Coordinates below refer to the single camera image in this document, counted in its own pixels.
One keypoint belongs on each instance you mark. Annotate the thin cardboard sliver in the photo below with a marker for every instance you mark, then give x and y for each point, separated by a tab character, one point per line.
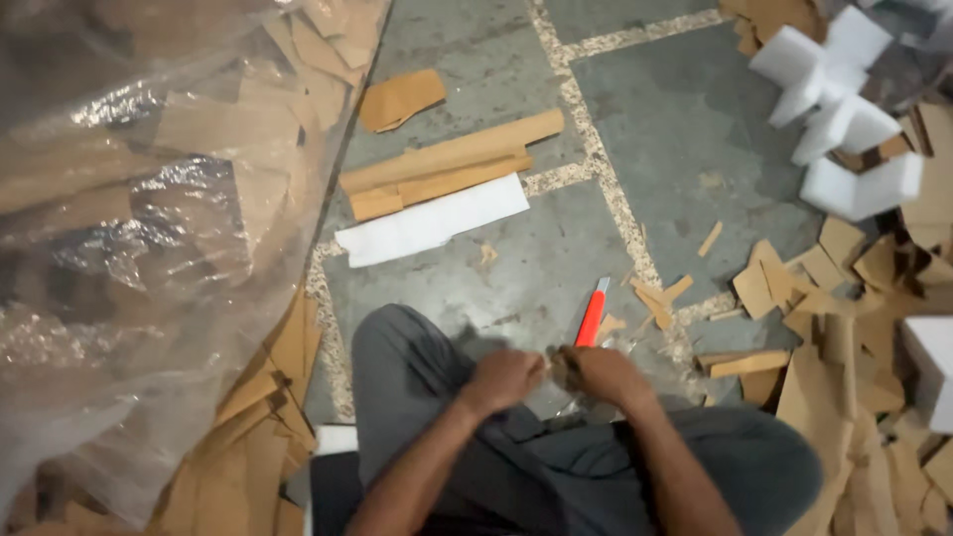
710	239

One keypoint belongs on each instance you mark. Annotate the person's right fingers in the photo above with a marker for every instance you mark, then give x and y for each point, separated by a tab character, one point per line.
567	366

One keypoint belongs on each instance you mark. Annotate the clear plastic film piece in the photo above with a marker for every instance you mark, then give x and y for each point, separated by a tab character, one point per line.
555	398

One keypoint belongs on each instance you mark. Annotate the cardboard scraps beside bag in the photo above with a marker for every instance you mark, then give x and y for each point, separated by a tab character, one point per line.
253	447

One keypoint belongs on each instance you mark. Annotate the short brown cardboard strip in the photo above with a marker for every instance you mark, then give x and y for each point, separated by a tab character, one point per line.
435	187

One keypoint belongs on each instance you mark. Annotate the person's grey trousers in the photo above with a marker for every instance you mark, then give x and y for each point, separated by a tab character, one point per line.
566	461

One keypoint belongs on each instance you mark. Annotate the heap of brown cardboard scraps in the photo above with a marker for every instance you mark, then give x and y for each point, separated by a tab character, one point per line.
849	357

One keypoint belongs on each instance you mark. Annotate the person's right hand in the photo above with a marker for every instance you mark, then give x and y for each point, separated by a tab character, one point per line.
607	376

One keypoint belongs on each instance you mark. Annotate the white paper sheet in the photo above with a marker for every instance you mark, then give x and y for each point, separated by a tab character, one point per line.
432	221

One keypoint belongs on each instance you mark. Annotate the long brown cardboard strip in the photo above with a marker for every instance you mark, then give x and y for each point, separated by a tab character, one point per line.
454	153

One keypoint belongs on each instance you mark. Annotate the clear plastic bag of cardboard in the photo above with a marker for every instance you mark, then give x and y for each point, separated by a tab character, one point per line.
149	223

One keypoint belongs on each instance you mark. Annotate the small brown cardboard piece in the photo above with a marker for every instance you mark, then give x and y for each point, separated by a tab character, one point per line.
400	99

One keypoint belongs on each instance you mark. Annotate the person's left fingers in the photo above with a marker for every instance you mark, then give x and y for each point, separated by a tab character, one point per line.
532	366

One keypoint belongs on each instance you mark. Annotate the white foam corner block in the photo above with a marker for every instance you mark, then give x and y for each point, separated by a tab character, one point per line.
819	63
864	186
845	128

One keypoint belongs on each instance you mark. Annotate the red utility knife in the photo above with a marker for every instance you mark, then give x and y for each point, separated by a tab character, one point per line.
592	316

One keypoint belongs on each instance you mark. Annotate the flat brown cardboard strip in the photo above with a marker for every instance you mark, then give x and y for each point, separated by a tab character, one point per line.
744	363

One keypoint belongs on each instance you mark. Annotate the person's left hand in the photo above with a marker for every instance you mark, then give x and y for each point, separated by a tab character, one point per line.
502	378

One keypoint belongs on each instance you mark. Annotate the large white foam block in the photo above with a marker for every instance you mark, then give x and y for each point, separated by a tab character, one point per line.
931	372

